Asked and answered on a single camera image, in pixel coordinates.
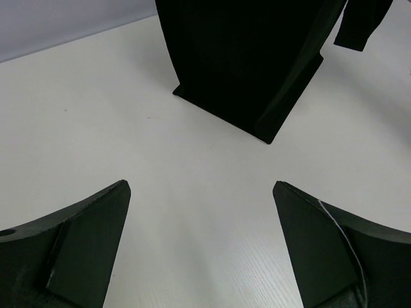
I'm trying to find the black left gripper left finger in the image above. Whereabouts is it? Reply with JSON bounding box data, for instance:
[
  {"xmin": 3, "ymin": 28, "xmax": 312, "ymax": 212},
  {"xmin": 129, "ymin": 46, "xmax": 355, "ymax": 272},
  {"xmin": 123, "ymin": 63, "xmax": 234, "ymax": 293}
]
[{"xmin": 1, "ymin": 180, "xmax": 131, "ymax": 307}]

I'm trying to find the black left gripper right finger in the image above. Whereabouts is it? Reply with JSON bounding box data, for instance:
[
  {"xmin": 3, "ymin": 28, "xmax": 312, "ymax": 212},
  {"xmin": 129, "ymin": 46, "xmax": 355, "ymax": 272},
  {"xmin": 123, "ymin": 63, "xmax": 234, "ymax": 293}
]
[{"xmin": 273, "ymin": 181, "xmax": 410, "ymax": 307}]

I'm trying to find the black canvas bag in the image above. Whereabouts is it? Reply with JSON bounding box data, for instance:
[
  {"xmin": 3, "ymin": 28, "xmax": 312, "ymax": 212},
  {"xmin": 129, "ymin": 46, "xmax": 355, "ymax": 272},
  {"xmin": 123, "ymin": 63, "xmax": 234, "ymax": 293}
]
[{"xmin": 156, "ymin": 0, "xmax": 392, "ymax": 144}]

